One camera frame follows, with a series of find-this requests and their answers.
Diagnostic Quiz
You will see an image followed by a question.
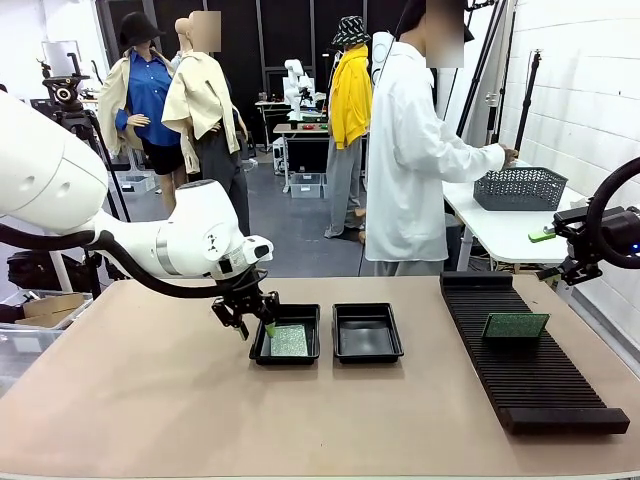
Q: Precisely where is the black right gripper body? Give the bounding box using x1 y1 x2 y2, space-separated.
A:
597 207 640 259

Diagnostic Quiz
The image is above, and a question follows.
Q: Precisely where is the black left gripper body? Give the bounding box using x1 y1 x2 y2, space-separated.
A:
219 268 266 314

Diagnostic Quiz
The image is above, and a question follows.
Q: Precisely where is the green circuit board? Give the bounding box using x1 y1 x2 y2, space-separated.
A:
269 323 310 357
481 312 551 340

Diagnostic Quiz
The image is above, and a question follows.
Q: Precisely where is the person's right forearm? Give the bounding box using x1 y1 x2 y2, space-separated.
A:
439 135 506 184

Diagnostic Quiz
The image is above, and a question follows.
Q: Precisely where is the black plastic ESD tray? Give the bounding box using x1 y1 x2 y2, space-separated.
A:
248 303 321 366
332 302 405 365

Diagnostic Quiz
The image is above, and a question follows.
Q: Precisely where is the white table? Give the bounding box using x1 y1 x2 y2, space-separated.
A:
442 159 601 274

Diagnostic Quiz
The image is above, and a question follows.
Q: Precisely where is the grey plastic basket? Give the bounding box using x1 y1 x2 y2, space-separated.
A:
473 166 570 212

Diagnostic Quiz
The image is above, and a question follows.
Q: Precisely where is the black plastic stool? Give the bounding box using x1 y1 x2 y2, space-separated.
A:
443 212 464 274

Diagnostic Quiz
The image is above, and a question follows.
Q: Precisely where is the black slotted board rack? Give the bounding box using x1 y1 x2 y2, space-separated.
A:
438 271 631 435

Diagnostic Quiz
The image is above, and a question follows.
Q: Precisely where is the clear storage bin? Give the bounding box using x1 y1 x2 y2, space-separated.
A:
289 172 326 200

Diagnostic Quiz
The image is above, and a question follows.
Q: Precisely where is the black light stand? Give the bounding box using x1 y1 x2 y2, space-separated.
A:
513 48 546 157

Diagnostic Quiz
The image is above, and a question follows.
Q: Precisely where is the grey workbench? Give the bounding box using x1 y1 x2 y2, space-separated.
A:
272 122 331 194

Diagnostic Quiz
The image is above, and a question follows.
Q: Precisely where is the person in white coat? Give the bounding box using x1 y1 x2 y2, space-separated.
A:
364 0 521 277

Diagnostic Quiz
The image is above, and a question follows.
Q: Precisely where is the mannequin with cream jacket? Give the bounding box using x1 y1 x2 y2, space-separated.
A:
162 17 252 236

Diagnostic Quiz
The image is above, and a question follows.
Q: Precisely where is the brown cardboard box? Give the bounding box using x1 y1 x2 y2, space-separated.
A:
22 292 86 329

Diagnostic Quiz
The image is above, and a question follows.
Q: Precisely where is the black equipment bag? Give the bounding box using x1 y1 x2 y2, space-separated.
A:
7 249 94 292

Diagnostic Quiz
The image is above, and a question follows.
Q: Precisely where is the clear plastic bin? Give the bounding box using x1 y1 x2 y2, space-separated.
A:
0 322 66 396

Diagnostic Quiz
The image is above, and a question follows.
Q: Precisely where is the mannequin with blue shirt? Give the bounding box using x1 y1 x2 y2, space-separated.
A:
97 12 195 211

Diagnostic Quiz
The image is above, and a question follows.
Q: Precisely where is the mannequin with yellow hoodie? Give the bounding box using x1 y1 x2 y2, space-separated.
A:
324 15 374 242

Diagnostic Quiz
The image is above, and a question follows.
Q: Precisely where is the patterned bucket hat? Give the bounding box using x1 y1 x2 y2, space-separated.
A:
330 15 372 47

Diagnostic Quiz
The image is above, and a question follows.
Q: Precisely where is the black brimmed hat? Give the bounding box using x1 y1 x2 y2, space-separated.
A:
118 12 167 54

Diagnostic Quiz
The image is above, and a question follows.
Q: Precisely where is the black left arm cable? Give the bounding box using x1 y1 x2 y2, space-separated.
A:
0 222 226 300

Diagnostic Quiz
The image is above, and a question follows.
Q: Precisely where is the black camera tripod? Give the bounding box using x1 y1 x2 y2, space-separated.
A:
42 52 132 224

